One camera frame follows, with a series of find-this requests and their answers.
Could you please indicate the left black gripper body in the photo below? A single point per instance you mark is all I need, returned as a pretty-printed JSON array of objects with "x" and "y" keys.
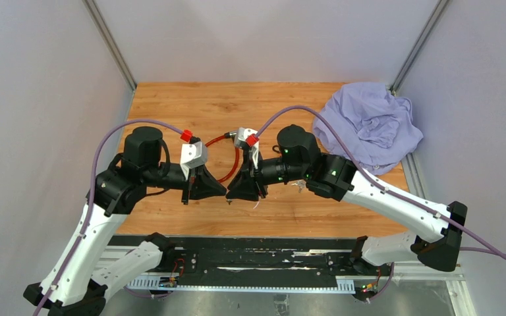
[{"x": 186, "y": 191}]

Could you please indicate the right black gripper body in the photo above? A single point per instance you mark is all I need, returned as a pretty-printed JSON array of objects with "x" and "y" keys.
[{"x": 265, "y": 174}]

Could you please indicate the silver key pair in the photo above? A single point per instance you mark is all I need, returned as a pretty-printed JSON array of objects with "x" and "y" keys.
[{"x": 300, "y": 184}]

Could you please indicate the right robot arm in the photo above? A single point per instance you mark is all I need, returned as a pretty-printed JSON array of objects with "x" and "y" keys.
[{"x": 433, "y": 237}]

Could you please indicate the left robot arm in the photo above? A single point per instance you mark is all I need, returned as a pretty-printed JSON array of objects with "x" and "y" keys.
[{"x": 75, "y": 286}]

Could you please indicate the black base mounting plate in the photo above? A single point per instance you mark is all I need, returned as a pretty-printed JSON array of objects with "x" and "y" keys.
[{"x": 266, "y": 262}]

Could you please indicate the lavender crumpled cloth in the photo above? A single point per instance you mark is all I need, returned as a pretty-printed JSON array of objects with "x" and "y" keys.
[{"x": 375, "y": 125}]

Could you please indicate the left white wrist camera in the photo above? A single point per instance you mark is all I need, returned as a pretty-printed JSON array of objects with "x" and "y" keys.
[{"x": 192, "y": 156}]

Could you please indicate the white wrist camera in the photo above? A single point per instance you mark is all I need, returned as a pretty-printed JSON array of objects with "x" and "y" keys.
[
  {"x": 246, "y": 138},
  {"x": 192, "y": 156}
]

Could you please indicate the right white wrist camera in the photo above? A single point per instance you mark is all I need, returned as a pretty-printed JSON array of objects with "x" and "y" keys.
[{"x": 246, "y": 138}]

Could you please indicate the red cable lock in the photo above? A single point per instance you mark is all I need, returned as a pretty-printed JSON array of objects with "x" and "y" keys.
[{"x": 224, "y": 157}]

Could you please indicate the aluminium frame rail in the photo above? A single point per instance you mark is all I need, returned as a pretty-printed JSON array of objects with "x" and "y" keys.
[{"x": 159, "y": 283}]

